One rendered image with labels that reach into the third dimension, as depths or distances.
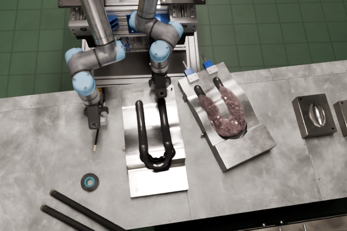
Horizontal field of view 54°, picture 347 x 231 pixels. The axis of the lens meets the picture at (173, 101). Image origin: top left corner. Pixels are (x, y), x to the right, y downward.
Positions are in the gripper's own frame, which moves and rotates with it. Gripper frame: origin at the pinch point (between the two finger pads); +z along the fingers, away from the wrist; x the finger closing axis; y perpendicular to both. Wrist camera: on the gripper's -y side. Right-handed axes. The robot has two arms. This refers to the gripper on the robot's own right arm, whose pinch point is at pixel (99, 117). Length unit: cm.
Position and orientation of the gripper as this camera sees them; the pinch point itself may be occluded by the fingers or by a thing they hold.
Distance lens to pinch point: 156.2
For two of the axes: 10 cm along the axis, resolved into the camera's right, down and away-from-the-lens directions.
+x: -9.9, 1.2, -0.9
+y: -1.4, -9.3, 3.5
